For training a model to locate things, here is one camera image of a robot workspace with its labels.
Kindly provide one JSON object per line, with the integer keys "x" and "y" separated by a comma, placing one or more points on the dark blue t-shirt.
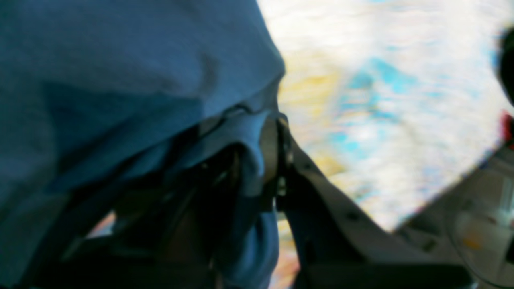
{"x": 95, "y": 91}

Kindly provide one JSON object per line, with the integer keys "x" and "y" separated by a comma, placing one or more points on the blue orange clamp upper left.
{"x": 506, "y": 77}

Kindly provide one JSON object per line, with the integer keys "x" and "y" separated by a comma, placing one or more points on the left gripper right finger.
{"x": 338, "y": 245}

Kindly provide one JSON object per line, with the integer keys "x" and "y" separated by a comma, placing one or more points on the patterned colourful tablecloth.
{"x": 393, "y": 99}

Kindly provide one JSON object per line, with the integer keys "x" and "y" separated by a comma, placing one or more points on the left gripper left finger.
{"x": 146, "y": 233}

